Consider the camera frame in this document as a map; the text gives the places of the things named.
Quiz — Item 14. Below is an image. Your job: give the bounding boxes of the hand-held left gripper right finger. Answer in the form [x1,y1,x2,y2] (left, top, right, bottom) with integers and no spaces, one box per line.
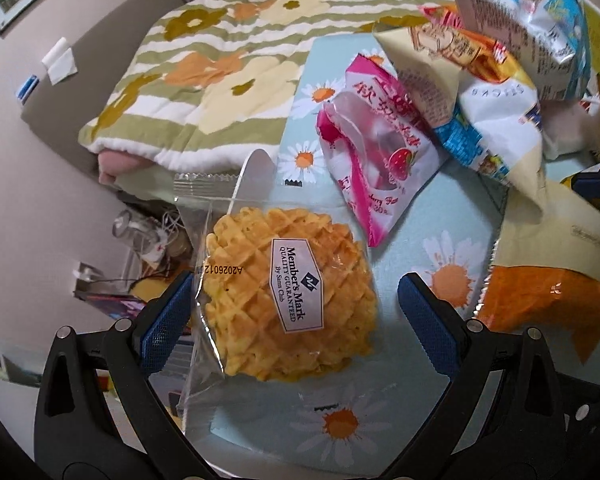
[397,272,581,480]

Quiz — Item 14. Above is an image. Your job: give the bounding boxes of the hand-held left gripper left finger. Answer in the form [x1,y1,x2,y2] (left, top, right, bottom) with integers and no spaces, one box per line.
[34,272,196,480]

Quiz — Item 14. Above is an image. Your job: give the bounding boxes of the waffle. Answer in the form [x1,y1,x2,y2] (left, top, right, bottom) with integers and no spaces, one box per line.
[172,150,381,441]

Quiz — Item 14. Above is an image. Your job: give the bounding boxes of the clear glass jar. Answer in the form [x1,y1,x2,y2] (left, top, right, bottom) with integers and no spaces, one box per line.
[111,209,147,257]

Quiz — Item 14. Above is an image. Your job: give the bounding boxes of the light blue daisy cloth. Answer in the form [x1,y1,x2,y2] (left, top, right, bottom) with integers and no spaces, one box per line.
[179,35,600,480]

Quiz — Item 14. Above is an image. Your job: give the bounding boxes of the large cream orange snack bag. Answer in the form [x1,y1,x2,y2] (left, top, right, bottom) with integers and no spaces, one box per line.
[472,160,600,382]

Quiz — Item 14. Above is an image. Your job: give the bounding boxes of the pink pillow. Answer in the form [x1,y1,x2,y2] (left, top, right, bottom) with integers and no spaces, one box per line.
[97,150,157,187]

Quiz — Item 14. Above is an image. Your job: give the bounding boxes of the pink strawberry snack packet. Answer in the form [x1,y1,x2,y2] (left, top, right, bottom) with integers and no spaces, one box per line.
[316,54,451,248]

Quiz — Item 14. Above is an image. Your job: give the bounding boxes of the white blue snack packet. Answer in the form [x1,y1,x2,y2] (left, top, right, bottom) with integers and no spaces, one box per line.
[434,74,548,188]

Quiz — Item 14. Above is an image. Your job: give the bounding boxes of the yellow dark blue snack packet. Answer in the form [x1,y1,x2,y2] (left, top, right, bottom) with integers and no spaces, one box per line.
[561,159,600,213]

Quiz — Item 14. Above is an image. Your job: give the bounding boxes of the pale pink plush item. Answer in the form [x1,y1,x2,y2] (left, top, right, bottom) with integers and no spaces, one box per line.
[544,104,600,162]

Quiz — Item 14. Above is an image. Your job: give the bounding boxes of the striped floral blanket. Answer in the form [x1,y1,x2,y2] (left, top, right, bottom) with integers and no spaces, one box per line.
[77,0,462,192]

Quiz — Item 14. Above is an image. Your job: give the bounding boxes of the cream cartoon snack packet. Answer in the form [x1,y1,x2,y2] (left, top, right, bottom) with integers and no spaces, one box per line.
[374,25,487,128]

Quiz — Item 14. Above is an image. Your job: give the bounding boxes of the blue white small item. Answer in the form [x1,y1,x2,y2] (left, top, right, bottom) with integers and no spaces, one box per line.
[14,74,40,106]

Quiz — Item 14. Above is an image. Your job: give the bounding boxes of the white paper piece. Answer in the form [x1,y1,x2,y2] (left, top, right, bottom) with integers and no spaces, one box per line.
[41,37,79,86]

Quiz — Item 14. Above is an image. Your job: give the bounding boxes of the orange snack packet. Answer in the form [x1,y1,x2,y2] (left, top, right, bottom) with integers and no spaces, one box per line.
[419,4,528,83]

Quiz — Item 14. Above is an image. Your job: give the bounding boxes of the silver blue snack packet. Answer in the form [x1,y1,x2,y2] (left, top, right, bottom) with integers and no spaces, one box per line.
[449,0,592,102]

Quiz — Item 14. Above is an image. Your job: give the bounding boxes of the white cables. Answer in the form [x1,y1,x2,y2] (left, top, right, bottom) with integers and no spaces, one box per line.
[145,209,187,262]

